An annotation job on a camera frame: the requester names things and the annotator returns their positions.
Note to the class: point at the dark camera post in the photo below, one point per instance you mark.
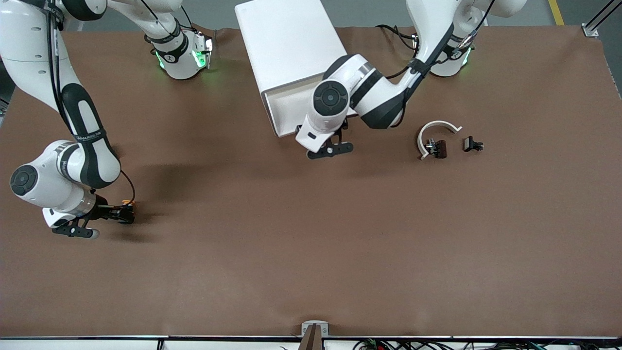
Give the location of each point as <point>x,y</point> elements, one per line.
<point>311,340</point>

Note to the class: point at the small black clip component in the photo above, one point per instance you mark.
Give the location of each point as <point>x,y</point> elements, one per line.
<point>469,144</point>

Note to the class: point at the brown table mat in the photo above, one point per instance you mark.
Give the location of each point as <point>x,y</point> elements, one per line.
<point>311,218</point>

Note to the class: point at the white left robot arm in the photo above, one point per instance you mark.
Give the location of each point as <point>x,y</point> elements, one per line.
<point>350,68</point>

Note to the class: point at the white drawer cabinet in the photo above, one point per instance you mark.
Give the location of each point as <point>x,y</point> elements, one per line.
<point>286,39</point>

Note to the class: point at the yellow push button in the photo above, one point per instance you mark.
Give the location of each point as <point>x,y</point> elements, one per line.
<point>128,202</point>

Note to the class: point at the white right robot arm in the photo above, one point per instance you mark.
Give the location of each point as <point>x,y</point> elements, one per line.
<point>87,146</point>

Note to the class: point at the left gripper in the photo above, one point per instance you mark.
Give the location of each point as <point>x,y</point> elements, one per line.
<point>297,128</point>

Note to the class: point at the aluminium frame profile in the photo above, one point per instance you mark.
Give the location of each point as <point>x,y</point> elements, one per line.
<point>590,29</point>

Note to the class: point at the small metallic connector part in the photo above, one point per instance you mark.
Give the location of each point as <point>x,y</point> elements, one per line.
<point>430,146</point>

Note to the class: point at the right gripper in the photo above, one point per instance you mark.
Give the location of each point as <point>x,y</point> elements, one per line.
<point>103,212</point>

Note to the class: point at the grey metal bracket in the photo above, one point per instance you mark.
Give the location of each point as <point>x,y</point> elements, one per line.
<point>304,326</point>

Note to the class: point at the dark brown small block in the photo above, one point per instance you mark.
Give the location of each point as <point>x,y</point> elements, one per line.
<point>441,149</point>

